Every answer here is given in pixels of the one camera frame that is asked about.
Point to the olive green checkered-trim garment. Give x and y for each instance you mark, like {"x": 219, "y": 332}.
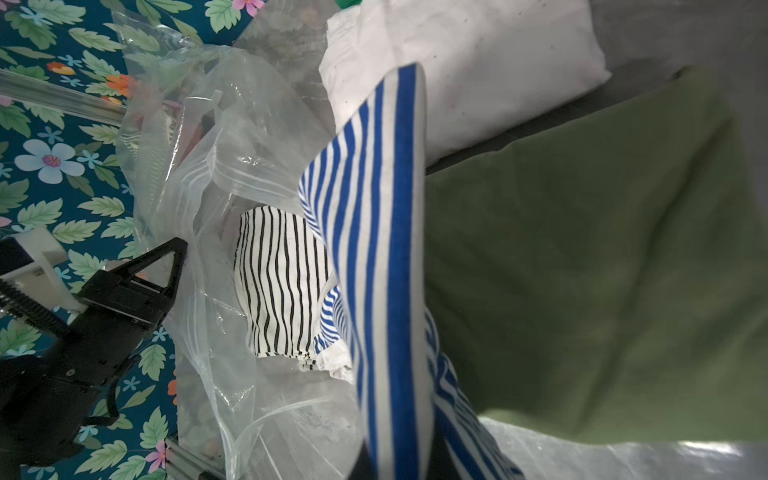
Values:
{"x": 605, "y": 280}

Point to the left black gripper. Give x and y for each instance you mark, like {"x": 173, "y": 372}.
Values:
{"x": 46, "y": 400}

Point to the blue white striped garment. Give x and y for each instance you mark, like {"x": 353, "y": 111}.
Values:
{"x": 363, "y": 197}

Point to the green t-shirt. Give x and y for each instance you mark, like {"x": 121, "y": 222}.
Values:
{"x": 343, "y": 4}

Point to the black white striped garment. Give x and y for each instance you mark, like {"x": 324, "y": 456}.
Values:
{"x": 280, "y": 270}

